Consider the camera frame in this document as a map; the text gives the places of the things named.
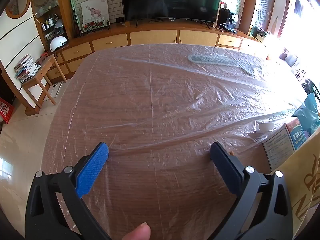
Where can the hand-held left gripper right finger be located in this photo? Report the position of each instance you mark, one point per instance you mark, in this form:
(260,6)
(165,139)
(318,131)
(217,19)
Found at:
(226,165)

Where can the giraffe picture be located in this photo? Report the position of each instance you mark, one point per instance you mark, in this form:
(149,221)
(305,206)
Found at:
(93,10)

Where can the brown paper bag gold print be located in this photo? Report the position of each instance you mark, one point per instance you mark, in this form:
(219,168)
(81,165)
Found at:
(305,180)

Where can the white and blue medicine box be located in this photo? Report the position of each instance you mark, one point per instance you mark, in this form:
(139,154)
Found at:
(297,136)

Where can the stack of books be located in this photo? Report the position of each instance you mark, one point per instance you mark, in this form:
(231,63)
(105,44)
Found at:
(26,67)

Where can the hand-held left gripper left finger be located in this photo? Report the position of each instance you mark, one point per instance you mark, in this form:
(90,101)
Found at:
(93,170)

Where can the dark armchair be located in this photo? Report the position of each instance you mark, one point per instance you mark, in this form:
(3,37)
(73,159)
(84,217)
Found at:
(288,58)

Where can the black coffee machine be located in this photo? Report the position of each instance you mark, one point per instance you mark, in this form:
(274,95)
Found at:
(231,20)

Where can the red sign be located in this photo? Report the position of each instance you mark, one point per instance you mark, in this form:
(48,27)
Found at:
(6,110)

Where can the black jacket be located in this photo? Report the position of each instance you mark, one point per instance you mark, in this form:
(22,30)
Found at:
(308,85)

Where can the long wooden television cabinet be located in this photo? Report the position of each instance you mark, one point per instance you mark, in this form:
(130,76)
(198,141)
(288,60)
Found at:
(150,37)

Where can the large black television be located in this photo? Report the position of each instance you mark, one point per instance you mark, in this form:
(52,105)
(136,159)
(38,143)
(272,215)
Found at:
(170,0)

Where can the long grey flat strip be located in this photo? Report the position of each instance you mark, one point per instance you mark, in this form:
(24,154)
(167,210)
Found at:
(210,59)

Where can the red flower picture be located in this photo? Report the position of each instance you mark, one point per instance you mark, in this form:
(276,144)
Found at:
(92,25)

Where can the person's left hand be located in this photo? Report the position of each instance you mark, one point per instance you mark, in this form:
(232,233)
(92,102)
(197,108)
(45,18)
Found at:
(137,233)

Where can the round framed picture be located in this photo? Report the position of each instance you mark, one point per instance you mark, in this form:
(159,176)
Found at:
(17,3)

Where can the teal plastic bag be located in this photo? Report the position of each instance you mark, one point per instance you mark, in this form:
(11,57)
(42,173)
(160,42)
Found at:
(310,110)

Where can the white floor scale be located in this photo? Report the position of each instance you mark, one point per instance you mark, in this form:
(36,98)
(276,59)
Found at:
(53,91)

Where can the small black clock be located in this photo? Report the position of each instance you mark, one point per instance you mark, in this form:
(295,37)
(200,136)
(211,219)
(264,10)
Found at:
(120,20)

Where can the row of shelf bottles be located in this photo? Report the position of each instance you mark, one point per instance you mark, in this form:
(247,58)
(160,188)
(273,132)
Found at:
(47,22)

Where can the small wooden side table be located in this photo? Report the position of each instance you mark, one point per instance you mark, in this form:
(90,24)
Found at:
(46,63)

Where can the white helmet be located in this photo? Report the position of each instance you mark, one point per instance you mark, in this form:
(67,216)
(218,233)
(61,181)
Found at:
(58,43)

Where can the black box device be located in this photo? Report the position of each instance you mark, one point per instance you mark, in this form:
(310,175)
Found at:
(260,33)

